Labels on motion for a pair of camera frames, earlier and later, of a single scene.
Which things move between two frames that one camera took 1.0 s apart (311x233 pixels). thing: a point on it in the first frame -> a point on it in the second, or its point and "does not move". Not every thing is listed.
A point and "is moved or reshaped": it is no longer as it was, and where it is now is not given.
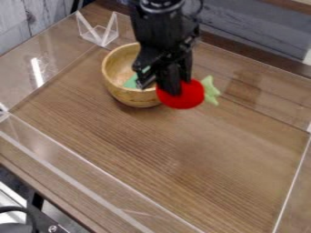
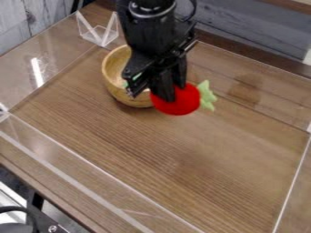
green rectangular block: [132, 84] does not move
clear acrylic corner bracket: [100, 35] does not move
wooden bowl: [117, 69] does not move
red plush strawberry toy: [189, 97] is moved or reshaped
